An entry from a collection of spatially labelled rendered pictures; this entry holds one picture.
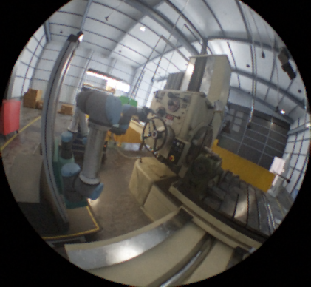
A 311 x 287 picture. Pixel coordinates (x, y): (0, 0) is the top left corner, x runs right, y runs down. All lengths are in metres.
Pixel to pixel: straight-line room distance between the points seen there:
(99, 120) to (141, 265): 0.84
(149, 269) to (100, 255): 0.29
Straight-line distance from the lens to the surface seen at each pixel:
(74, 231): 1.27
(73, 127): 1.15
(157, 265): 0.84
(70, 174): 0.61
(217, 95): 1.82
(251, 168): 3.43
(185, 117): 1.14
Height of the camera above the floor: 1.49
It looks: 9 degrees down
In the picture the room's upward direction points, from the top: 19 degrees clockwise
